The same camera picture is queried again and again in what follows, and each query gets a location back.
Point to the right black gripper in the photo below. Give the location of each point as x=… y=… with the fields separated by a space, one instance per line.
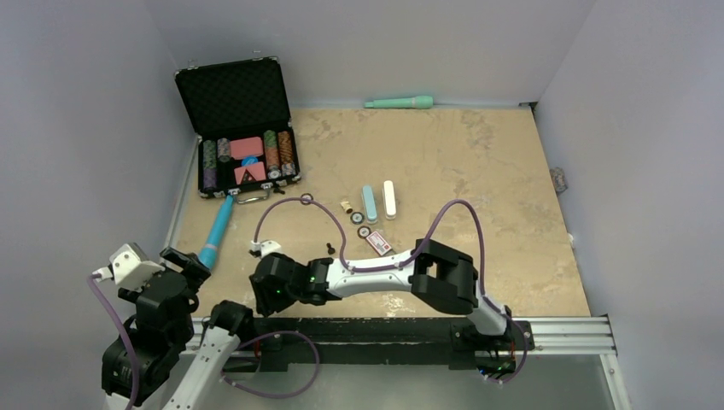
x=266 y=303

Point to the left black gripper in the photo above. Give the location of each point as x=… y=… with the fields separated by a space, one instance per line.
x=188 y=261

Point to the red white card box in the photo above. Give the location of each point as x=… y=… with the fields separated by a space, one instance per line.
x=379 y=243

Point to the light blue stapler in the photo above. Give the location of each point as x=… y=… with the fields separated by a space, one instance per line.
x=369 y=204

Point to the white stapler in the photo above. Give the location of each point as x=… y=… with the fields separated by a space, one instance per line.
x=389 y=200

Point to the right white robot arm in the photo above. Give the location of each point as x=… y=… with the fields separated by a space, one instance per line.
x=442 y=277

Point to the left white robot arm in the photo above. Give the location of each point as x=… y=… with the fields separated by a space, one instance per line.
x=151 y=341

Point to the poker chip near case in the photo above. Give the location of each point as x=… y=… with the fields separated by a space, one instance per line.
x=306 y=199

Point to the lower poker chip in row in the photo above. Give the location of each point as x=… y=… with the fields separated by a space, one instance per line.
x=364 y=231

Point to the poker chip in row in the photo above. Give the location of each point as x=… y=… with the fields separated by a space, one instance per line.
x=357 y=218
x=364 y=231

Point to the small cork piece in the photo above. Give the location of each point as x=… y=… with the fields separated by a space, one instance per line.
x=346 y=206

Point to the upper poker chip in row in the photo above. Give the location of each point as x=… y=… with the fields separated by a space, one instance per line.
x=357 y=218

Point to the green chip column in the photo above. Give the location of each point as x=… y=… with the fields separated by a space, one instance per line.
x=209 y=165

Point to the pink card deck lower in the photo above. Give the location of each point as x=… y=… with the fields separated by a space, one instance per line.
x=253 y=172

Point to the pink card deck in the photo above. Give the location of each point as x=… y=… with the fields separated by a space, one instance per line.
x=247 y=147
x=253 y=172

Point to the blue dealer chip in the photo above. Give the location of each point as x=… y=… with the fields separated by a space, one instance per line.
x=250 y=160

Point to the pink card deck upper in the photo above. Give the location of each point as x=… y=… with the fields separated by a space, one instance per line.
x=247 y=147

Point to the orange chip column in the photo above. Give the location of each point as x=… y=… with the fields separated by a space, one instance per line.
x=279 y=154

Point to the black poker chip case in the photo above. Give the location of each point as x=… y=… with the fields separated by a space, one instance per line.
x=233 y=100

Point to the mint green marker pen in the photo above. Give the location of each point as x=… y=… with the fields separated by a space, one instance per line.
x=417 y=102

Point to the blue tube by wall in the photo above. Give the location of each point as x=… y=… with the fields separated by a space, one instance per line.
x=210 y=250

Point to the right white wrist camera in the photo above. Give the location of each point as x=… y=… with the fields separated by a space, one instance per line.
x=261 y=249

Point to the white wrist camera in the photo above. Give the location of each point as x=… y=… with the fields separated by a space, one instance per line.
x=261 y=249
x=131 y=268

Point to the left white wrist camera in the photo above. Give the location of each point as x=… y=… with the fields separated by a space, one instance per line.
x=131 y=268

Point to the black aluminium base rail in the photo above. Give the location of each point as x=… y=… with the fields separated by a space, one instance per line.
x=440 y=341

